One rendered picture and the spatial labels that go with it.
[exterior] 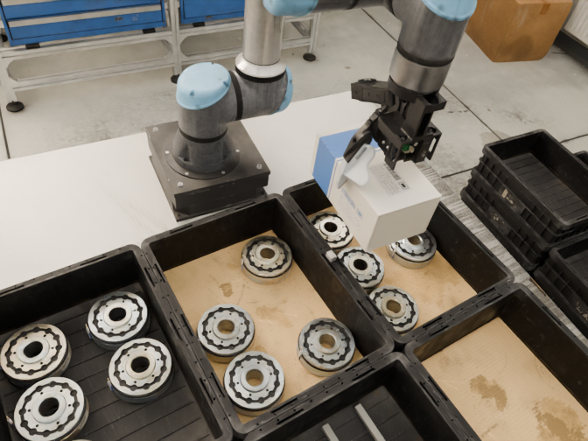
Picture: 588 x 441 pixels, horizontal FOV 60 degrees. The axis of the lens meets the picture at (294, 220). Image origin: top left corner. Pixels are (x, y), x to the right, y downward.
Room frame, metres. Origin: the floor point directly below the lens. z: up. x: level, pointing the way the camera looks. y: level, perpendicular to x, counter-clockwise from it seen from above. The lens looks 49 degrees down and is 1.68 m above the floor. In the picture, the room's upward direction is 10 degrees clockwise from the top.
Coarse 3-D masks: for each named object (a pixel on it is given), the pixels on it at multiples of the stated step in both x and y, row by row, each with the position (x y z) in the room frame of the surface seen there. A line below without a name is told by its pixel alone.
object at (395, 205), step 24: (336, 144) 0.66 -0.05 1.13; (312, 168) 0.68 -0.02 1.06; (336, 168) 0.62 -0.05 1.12; (384, 168) 0.62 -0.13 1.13; (408, 168) 0.63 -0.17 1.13; (336, 192) 0.61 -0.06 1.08; (360, 192) 0.56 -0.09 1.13; (384, 192) 0.57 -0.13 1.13; (408, 192) 0.58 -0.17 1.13; (432, 192) 0.59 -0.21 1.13; (360, 216) 0.55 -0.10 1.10; (384, 216) 0.52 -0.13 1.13; (408, 216) 0.55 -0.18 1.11; (360, 240) 0.53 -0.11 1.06; (384, 240) 0.54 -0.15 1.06
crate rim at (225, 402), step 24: (216, 216) 0.64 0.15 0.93; (144, 240) 0.55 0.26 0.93; (312, 240) 0.62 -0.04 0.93; (168, 288) 0.46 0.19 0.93; (192, 336) 0.38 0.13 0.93; (384, 336) 0.44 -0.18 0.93; (360, 360) 0.39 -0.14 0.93; (216, 384) 0.31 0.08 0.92; (288, 408) 0.29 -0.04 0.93; (240, 432) 0.25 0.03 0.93
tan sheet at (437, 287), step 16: (384, 256) 0.69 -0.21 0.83; (384, 272) 0.65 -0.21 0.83; (400, 272) 0.66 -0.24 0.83; (416, 272) 0.66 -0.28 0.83; (432, 272) 0.67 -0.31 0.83; (448, 272) 0.68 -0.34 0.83; (416, 288) 0.62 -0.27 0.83; (432, 288) 0.63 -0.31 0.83; (448, 288) 0.64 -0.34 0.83; (464, 288) 0.64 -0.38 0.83; (432, 304) 0.59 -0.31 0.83; (448, 304) 0.59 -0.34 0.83
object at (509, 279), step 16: (288, 192) 0.73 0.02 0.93; (304, 224) 0.66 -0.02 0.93; (464, 224) 0.73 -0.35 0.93; (320, 240) 0.62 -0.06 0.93; (496, 256) 0.66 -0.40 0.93; (512, 272) 0.62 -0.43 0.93; (496, 288) 0.58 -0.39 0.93; (368, 304) 0.50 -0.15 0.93; (464, 304) 0.53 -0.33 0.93; (384, 320) 0.47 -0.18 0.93; (432, 320) 0.49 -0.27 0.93; (400, 336) 0.44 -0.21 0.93; (416, 336) 0.45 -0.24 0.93
